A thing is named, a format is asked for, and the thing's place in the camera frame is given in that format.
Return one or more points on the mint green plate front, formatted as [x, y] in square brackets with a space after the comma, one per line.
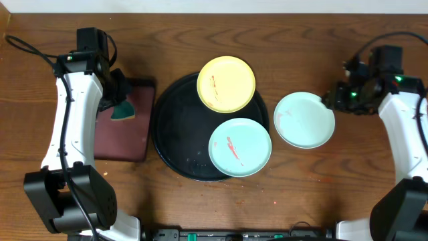
[240, 147]

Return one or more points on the rectangular black brown tray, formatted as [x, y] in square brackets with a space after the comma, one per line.
[127, 140]

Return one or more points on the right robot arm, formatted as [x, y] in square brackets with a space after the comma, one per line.
[400, 103]

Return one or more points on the yellow plate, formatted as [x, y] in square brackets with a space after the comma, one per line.
[226, 84]

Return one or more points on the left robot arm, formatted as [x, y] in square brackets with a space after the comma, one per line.
[68, 193]

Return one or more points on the round black serving tray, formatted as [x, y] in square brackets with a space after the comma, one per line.
[182, 125]

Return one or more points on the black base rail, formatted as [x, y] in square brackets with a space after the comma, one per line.
[170, 234]

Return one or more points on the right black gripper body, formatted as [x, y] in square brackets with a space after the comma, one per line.
[350, 100]

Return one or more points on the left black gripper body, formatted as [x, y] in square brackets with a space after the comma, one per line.
[121, 87]

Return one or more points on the green sponge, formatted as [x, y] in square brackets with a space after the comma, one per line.
[123, 111]

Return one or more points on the mint green plate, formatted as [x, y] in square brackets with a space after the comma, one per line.
[240, 147]
[303, 121]

